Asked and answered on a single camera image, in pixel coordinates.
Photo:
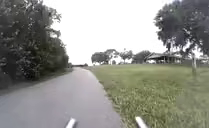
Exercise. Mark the distant group of trees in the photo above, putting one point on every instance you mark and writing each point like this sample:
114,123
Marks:
100,57

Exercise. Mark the grass field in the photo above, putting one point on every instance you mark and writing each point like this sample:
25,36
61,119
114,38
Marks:
152,93

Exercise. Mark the low building with porch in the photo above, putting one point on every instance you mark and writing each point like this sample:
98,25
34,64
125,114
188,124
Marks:
163,57

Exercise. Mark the grey asphalt path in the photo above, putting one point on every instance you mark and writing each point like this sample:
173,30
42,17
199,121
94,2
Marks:
52,103

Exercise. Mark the robot's own part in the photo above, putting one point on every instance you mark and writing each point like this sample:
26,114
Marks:
141,122
70,123

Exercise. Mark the row of bushes and trees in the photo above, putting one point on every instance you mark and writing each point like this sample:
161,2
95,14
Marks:
22,43

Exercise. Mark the large dark tree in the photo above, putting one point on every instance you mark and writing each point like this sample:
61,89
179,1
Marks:
188,23

